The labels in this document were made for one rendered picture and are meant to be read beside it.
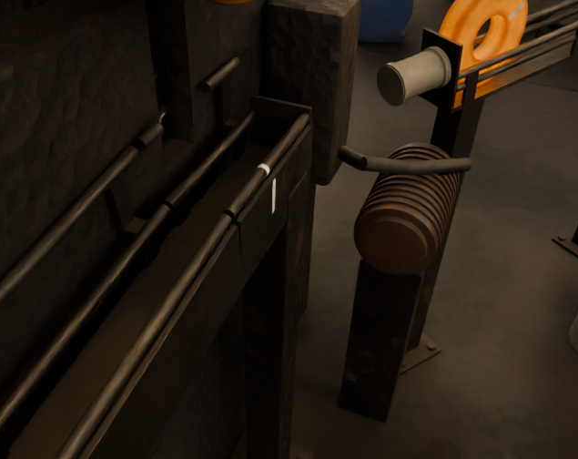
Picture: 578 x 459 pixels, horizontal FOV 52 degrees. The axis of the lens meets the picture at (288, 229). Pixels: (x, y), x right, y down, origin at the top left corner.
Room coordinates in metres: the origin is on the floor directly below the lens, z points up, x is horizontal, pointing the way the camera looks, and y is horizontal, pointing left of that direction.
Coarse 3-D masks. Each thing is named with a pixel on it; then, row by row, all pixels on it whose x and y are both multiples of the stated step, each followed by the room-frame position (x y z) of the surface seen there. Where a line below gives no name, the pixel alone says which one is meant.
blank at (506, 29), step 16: (464, 0) 0.83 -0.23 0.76; (480, 0) 0.83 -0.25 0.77; (496, 0) 0.85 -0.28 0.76; (512, 0) 0.87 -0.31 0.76; (448, 16) 0.83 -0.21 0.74; (464, 16) 0.81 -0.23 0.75; (480, 16) 0.83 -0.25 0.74; (496, 16) 0.88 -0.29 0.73; (512, 16) 0.87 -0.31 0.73; (448, 32) 0.82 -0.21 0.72; (464, 32) 0.82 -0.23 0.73; (496, 32) 0.88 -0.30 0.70; (512, 32) 0.88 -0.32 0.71; (464, 48) 0.82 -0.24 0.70; (480, 48) 0.88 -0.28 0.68; (496, 48) 0.87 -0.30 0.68; (464, 64) 0.83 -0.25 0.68; (496, 64) 0.87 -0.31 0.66
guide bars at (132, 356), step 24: (288, 144) 0.52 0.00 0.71; (240, 192) 0.43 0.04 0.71; (216, 240) 0.37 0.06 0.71; (192, 264) 0.34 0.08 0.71; (168, 312) 0.30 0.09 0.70; (144, 336) 0.27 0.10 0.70; (120, 360) 0.26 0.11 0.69; (120, 384) 0.24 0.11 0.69; (96, 408) 0.22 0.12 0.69; (72, 432) 0.20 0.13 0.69; (72, 456) 0.19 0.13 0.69
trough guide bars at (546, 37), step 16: (576, 0) 1.04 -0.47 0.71; (528, 16) 0.97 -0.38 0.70; (544, 16) 0.99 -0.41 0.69; (560, 16) 1.02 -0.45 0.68; (528, 32) 0.97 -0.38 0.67; (544, 32) 1.01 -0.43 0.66; (560, 32) 0.92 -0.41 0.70; (576, 32) 0.94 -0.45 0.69; (512, 48) 0.86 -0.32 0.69; (528, 48) 0.87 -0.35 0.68; (544, 48) 0.90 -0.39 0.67; (576, 48) 0.95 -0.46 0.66; (480, 64) 0.82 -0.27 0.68; (512, 64) 0.86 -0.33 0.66; (464, 80) 0.81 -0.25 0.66; (480, 80) 0.82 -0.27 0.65; (464, 96) 0.80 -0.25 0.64
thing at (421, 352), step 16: (464, 112) 0.83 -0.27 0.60; (480, 112) 0.85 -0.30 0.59; (448, 128) 0.84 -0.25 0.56; (464, 128) 0.83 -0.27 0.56; (432, 144) 0.86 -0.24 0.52; (448, 144) 0.83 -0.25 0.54; (464, 144) 0.84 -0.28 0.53; (448, 224) 0.85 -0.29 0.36; (560, 240) 1.24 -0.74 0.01; (576, 240) 1.23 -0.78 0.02; (576, 256) 1.18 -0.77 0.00; (432, 272) 0.84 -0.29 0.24; (432, 288) 0.85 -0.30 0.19; (416, 320) 0.83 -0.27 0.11; (416, 336) 0.84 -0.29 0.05; (416, 352) 0.83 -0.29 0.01; (432, 352) 0.83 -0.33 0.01
